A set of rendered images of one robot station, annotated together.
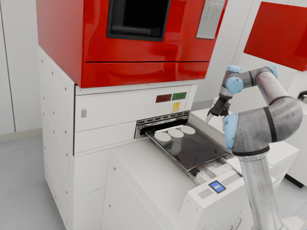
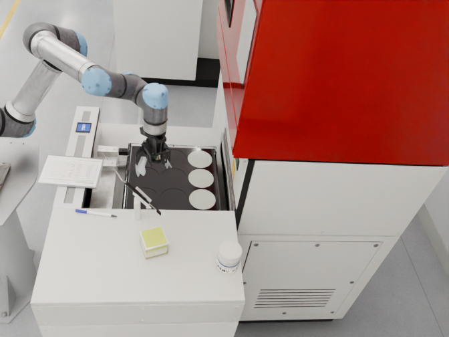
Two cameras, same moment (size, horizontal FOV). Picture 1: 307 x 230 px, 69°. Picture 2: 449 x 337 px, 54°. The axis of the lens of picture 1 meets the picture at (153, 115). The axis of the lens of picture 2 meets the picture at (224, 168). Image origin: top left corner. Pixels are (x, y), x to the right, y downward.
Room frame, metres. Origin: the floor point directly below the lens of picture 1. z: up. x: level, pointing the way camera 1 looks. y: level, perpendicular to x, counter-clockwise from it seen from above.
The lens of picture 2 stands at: (1.88, -1.16, 2.18)
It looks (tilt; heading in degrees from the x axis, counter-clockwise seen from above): 45 degrees down; 120
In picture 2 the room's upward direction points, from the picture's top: 11 degrees clockwise
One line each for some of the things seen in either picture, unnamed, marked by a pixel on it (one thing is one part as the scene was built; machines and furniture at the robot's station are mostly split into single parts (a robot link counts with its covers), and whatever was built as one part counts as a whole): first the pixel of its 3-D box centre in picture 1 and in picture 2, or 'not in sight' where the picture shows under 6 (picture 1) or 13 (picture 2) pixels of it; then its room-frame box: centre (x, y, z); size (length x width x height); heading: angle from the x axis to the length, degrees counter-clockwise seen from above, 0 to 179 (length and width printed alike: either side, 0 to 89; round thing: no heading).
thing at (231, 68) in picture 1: (231, 76); (154, 103); (1.14, -0.36, 1.33); 0.09 x 0.08 x 0.11; 173
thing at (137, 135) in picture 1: (163, 126); (226, 176); (1.28, -0.08, 0.89); 0.44 x 0.02 x 0.10; 132
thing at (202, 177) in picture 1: (204, 179); (107, 150); (0.85, -0.31, 0.89); 0.08 x 0.03 x 0.03; 42
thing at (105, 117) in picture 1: (143, 112); (230, 124); (1.18, 0.06, 1.02); 0.82 x 0.03 x 0.40; 132
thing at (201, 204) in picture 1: (230, 188); (80, 164); (0.82, -0.43, 0.89); 0.55 x 0.09 x 0.14; 132
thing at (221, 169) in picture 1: (222, 174); (104, 184); (0.95, -0.42, 0.87); 0.36 x 0.08 x 0.03; 132
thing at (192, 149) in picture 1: (187, 142); (174, 178); (1.14, -0.23, 0.90); 0.34 x 0.34 x 0.01; 42
